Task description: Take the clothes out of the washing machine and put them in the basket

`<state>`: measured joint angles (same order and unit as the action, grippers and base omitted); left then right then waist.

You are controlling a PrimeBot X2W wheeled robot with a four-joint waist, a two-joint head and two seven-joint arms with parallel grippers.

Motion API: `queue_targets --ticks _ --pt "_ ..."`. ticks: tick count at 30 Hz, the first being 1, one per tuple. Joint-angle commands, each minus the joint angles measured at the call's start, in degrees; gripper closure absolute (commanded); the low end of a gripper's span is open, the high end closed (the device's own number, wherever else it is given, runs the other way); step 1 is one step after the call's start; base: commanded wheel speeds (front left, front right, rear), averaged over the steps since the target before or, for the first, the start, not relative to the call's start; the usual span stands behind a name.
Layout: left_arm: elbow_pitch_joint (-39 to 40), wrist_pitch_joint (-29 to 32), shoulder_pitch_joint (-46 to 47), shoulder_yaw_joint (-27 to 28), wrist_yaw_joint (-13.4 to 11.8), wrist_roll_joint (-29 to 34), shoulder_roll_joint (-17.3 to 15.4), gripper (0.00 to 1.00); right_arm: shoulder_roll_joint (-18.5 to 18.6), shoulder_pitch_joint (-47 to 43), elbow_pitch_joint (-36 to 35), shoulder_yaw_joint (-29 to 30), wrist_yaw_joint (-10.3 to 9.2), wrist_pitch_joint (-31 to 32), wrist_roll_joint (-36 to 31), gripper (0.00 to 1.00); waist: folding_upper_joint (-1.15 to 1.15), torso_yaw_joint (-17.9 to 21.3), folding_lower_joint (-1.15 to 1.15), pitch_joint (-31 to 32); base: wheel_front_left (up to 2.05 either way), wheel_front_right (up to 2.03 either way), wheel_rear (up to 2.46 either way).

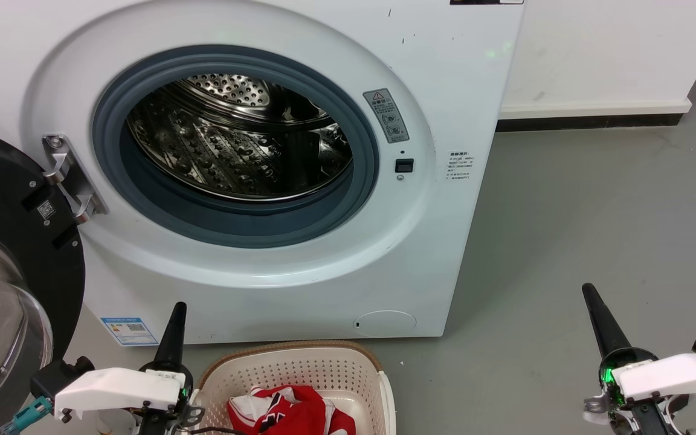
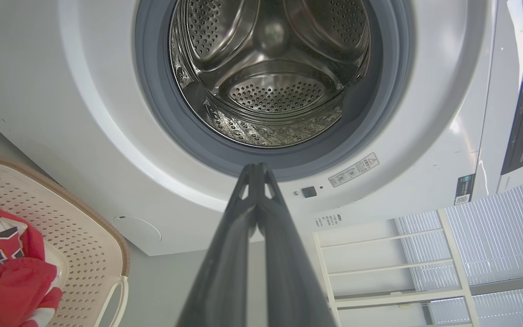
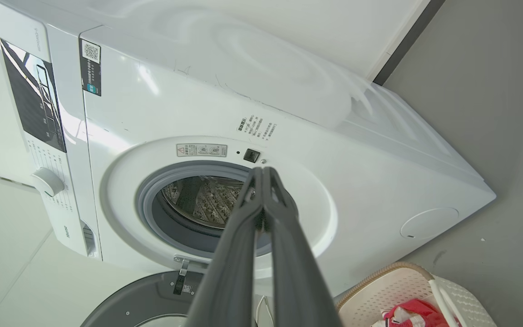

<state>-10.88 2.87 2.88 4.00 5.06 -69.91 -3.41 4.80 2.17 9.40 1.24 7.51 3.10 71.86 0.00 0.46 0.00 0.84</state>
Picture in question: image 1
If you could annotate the grey rubber door gasket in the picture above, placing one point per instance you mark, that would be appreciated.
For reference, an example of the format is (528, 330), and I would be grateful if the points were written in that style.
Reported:
(233, 225)

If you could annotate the black washer door with glass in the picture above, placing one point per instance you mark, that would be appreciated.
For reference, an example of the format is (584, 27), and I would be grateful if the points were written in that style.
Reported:
(3, 187)

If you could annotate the white front-load washing machine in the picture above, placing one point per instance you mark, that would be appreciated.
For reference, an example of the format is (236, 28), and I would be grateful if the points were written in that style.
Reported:
(324, 272)

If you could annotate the small text label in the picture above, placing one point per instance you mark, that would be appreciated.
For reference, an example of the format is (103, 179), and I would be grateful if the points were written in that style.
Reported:
(460, 166)

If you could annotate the metal door hinge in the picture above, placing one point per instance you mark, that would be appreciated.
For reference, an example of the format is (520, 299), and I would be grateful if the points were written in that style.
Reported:
(64, 170)

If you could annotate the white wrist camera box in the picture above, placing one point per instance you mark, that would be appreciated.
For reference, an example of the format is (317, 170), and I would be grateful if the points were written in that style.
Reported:
(674, 374)
(118, 389)

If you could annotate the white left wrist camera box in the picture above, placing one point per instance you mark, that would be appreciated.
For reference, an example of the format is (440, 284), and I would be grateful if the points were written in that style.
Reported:
(118, 389)

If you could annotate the blue energy label sticker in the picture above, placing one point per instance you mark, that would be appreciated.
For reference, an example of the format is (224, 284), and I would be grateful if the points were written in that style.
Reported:
(129, 331)

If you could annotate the red and white garment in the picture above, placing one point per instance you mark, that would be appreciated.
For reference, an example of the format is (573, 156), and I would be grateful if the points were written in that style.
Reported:
(290, 414)

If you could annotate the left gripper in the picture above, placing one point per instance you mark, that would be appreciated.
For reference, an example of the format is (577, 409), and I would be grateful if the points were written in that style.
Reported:
(164, 417)

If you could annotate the QR code sticker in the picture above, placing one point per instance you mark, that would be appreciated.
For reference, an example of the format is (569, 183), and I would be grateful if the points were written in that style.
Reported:
(46, 209)

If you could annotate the stainless steel washing machine drum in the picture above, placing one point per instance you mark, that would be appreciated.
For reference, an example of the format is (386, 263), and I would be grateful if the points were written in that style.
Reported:
(233, 151)

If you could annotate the black wall baseboard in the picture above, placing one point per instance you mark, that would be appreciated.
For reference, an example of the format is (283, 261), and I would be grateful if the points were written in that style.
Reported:
(589, 122)

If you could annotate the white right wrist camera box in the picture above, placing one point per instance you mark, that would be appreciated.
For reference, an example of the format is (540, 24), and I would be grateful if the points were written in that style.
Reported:
(674, 374)

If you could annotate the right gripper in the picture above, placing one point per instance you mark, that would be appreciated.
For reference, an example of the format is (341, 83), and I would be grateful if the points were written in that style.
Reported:
(638, 411)

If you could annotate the grey warning sticker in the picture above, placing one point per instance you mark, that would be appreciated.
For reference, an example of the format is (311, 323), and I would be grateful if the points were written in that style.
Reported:
(386, 116)

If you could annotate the cream perforated laundry basket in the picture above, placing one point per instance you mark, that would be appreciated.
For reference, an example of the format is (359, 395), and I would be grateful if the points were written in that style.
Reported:
(299, 365)

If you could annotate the round white filter cover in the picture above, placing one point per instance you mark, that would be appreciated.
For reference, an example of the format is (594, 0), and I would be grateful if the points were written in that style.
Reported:
(385, 323)

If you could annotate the black door latch socket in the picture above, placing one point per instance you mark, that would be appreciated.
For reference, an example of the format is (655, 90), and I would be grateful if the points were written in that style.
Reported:
(405, 165)

